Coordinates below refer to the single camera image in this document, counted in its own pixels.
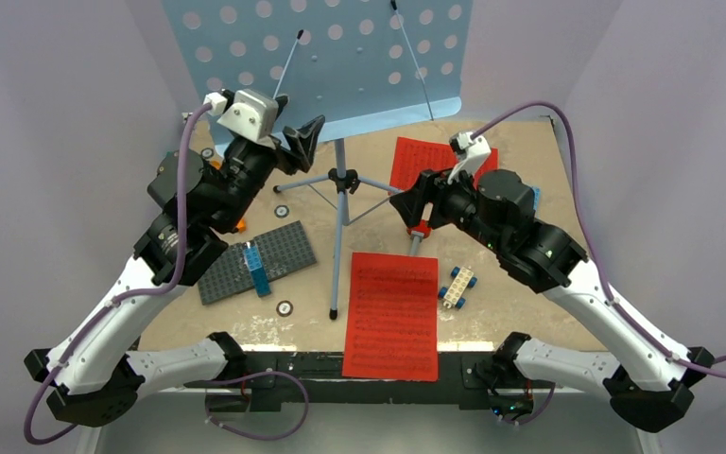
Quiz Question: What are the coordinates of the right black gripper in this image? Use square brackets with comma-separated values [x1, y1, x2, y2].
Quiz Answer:
[389, 159, 507, 254]

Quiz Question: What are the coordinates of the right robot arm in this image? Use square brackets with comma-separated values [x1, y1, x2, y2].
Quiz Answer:
[390, 169, 714, 433]

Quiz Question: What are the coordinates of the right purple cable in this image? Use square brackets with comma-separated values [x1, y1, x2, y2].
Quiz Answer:
[472, 100, 726, 428]

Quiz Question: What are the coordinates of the orange black poker chip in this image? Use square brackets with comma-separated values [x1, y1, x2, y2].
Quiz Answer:
[276, 300, 294, 317]

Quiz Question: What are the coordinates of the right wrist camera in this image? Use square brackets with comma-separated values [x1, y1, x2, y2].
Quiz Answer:
[447, 131, 492, 183]

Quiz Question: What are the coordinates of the dark grey building baseplate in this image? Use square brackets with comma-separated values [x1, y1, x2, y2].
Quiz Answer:
[198, 221, 317, 306]

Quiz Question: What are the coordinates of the black table front rail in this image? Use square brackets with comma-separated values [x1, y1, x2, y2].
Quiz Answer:
[187, 351, 552, 413]

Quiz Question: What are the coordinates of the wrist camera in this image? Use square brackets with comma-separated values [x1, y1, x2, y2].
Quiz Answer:
[447, 131, 492, 183]
[203, 89, 277, 148]

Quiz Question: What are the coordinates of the orange toy microphone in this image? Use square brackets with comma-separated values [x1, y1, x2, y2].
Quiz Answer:
[210, 159, 247, 234]

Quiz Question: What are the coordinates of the blue building brick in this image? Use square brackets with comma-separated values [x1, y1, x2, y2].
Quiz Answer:
[243, 242, 271, 298]

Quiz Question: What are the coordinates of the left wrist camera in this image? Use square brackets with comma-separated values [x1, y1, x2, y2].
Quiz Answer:
[203, 89, 277, 148]

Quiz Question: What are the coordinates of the red grey toy hammer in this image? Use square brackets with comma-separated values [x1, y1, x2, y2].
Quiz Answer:
[406, 219, 432, 256]

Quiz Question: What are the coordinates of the light blue building baseplate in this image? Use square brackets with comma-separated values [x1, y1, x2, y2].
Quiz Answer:
[531, 185, 541, 216]

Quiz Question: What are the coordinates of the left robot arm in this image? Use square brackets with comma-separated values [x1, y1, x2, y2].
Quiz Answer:
[24, 90, 325, 428]

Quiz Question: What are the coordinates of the white blue toy car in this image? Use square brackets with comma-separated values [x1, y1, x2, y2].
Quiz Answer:
[438, 267, 477, 309]

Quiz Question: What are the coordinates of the light blue music stand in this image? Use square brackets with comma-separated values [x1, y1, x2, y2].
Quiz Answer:
[161, 0, 475, 322]

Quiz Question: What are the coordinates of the red sheet music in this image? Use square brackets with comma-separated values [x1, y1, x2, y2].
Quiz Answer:
[389, 137, 458, 190]
[341, 253, 439, 382]

